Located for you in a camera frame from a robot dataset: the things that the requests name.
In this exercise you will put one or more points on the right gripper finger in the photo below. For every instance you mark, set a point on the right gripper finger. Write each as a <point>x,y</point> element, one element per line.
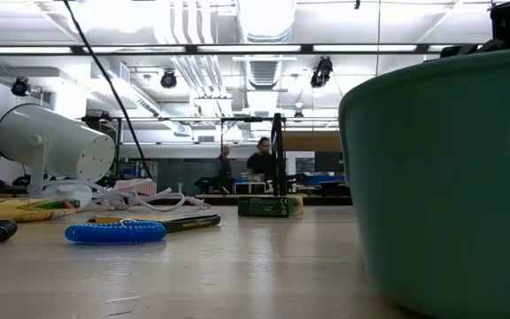
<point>463,49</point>

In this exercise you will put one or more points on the teal plastic bin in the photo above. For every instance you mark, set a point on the teal plastic bin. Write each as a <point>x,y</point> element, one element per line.
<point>436,199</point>

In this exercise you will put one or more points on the green yellow crayon box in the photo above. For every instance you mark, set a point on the green yellow crayon box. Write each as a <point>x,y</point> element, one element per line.
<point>270,206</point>

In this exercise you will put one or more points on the yellow crayon package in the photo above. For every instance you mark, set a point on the yellow crayon package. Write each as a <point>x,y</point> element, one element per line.
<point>29,209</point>

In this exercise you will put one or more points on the black background robot arm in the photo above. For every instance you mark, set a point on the black background robot arm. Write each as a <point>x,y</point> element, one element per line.
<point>210,182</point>

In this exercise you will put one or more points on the black overhead beam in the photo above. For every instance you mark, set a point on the black overhead beam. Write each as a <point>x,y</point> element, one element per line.
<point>308,49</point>

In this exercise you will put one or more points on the black background monitor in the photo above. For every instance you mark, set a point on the black background monitor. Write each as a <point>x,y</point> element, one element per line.
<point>328,161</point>

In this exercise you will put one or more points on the blue background bin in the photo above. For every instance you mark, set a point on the blue background bin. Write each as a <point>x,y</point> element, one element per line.
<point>326,180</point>

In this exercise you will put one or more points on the person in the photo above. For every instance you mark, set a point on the person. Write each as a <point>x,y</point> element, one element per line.
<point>225,164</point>
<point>261,161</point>

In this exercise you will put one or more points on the white background stand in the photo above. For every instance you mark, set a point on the white background stand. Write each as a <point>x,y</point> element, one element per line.
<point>251,187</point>

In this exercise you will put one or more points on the pink white crate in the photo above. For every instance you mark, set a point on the pink white crate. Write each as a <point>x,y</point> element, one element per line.
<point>142,188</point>

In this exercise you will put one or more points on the blue coil wristband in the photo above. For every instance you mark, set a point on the blue coil wristband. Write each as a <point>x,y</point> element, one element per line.
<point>115,233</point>

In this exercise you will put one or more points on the silver ventilation duct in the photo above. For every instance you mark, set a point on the silver ventilation duct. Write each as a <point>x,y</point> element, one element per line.
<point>266,26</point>

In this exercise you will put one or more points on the black background frame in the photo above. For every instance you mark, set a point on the black background frame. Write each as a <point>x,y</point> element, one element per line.
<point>171,119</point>

